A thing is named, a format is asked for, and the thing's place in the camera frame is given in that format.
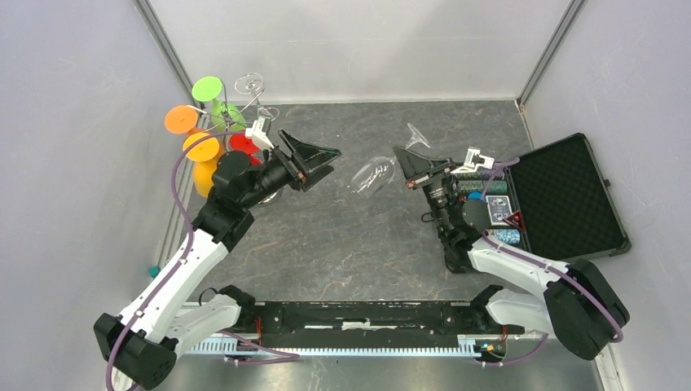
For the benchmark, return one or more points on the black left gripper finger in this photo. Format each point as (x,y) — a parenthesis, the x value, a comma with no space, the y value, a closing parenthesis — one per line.
(310,179)
(308,156)

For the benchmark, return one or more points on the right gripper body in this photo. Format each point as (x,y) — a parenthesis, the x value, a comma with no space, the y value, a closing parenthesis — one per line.
(435,187)

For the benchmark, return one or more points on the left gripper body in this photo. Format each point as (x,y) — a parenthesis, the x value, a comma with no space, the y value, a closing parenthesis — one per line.
(280,172)

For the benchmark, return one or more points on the clear wine glass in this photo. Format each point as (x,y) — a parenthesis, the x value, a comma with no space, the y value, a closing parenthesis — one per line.
(252,84)
(379,171)

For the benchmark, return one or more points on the red wine glass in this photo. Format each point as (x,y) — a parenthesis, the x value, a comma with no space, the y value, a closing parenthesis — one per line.
(238,142)

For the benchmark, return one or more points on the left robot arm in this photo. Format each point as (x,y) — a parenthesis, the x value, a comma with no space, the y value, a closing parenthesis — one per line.
(144,341)

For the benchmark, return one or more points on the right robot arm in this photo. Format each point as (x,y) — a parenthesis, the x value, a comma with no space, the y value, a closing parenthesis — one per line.
(572,301)

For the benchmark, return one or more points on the yellow wine glass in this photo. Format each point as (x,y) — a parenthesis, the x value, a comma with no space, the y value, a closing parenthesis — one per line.
(205,156)

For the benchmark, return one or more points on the green wine glass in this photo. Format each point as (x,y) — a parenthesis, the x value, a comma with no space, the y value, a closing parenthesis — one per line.
(208,88)

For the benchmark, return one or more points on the chrome wine glass rack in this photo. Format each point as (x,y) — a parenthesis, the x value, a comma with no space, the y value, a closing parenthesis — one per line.
(223,114)

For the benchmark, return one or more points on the clear wine glass on rack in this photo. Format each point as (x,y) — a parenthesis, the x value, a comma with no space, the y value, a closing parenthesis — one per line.
(252,84)

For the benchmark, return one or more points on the orange wine glass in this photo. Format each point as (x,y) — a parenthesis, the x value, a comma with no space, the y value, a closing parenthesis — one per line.
(182,119)

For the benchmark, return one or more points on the blue round dealer chip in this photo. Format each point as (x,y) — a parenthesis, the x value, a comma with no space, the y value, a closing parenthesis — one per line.
(475,195)

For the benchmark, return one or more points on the blue playing card deck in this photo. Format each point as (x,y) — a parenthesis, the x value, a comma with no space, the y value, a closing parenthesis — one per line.
(499,208)

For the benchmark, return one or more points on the black poker chip case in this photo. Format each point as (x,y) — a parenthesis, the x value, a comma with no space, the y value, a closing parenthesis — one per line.
(562,207)

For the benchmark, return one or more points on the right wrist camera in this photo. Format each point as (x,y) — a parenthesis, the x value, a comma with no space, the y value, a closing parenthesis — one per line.
(473,161)

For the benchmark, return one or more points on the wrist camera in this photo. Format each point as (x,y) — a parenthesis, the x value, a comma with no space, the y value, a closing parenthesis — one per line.
(473,161)
(257,133)

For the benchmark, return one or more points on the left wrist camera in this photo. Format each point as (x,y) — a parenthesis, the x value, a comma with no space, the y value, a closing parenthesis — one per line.
(257,133)

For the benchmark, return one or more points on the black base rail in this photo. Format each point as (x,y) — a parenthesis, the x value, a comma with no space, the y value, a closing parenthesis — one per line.
(352,325)

